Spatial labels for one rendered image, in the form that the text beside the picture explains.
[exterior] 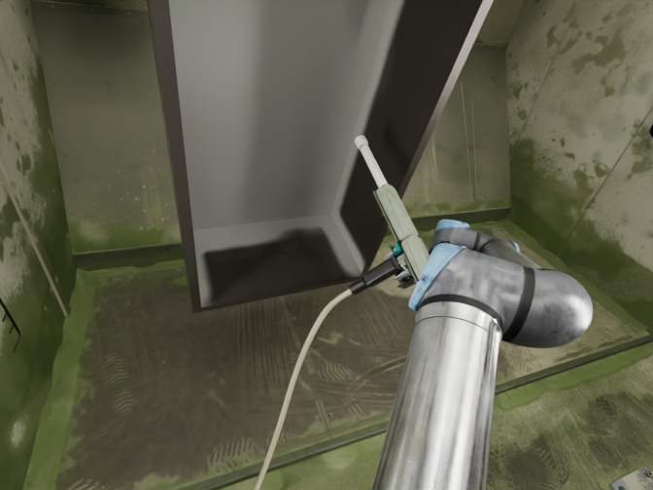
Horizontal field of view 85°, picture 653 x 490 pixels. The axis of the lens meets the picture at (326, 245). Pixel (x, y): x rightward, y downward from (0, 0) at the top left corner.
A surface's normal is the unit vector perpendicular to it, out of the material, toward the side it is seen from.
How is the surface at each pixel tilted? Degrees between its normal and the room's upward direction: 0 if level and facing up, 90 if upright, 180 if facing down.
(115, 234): 57
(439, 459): 15
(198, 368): 0
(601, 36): 90
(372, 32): 102
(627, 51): 90
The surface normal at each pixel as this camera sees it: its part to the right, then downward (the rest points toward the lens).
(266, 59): 0.35, 0.74
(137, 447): 0.12, -0.80
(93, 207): 0.36, 0.07
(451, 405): -0.02, -0.66
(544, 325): 0.01, 0.30
